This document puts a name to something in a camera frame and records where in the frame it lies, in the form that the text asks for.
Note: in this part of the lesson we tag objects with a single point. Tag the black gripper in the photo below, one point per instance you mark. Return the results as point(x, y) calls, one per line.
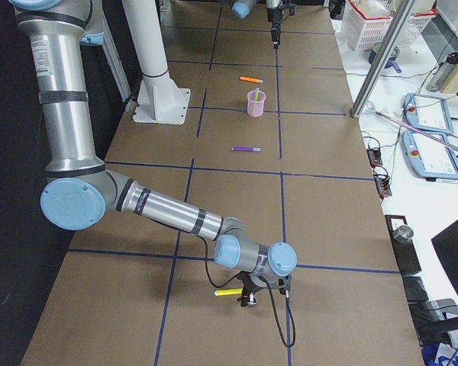
point(249, 290)
point(274, 12)

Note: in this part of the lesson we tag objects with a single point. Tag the yellow highlighter pen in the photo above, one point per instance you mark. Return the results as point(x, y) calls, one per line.
point(228, 292)

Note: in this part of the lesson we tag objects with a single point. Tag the green highlighter pen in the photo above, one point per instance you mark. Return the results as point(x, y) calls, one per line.
point(256, 95)

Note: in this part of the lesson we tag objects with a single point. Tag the orange highlighter pen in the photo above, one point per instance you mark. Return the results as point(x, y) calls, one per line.
point(252, 80)

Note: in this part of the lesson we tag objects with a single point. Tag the pink mesh pen holder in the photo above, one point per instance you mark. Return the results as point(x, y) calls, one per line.
point(255, 109)

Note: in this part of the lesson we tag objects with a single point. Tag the purple highlighter pen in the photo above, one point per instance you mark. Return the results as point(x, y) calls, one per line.
point(247, 149)

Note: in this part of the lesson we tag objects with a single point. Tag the white red plastic basket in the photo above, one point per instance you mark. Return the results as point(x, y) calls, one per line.
point(361, 32)

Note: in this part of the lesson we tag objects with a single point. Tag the black power strip far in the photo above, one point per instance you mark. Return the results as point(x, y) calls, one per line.
point(374, 156)

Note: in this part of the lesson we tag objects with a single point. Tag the black power strip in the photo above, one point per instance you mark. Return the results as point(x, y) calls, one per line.
point(374, 156)
point(382, 185)

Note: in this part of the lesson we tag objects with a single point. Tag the black box on side table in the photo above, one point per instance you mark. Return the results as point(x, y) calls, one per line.
point(404, 250)

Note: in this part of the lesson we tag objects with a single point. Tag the far blue teach pendant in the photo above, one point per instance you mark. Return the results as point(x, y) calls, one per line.
point(428, 113)

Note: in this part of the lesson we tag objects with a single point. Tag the blue teach pendant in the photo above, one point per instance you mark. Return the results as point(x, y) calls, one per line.
point(428, 157)
point(428, 113)

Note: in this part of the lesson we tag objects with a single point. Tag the grey water bottle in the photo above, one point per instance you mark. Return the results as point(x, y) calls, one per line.
point(444, 70)

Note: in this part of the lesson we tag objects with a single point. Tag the steel cup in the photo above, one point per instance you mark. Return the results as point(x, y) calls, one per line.
point(403, 233)

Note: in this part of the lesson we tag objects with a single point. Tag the black power strip near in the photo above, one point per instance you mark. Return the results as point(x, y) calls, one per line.
point(382, 185)

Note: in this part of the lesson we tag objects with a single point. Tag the near blue teach pendant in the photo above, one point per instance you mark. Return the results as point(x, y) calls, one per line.
point(428, 157)

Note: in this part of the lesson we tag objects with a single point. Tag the aluminium frame post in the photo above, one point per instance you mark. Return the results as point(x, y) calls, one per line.
point(399, 20)

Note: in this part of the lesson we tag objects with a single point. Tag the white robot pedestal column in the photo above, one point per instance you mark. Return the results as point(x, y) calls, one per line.
point(160, 100)

